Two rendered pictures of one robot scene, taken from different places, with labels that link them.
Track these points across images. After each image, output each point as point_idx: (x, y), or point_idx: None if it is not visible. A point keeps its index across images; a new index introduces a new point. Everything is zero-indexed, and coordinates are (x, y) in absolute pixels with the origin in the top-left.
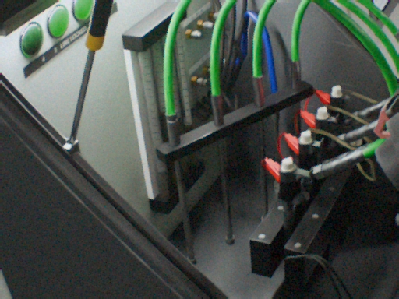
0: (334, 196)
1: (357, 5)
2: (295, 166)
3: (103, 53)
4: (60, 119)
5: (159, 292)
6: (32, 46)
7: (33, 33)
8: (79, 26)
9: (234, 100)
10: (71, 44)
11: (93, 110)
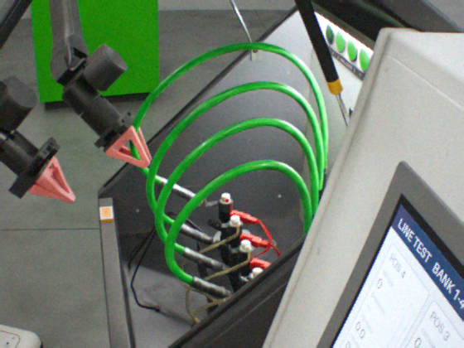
0: (214, 283)
1: (310, 304)
2: (220, 202)
3: (355, 100)
4: (331, 98)
5: None
6: (326, 35)
7: (327, 29)
8: (350, 62)
9: None
10: (344, 65)
11: (343, 125)
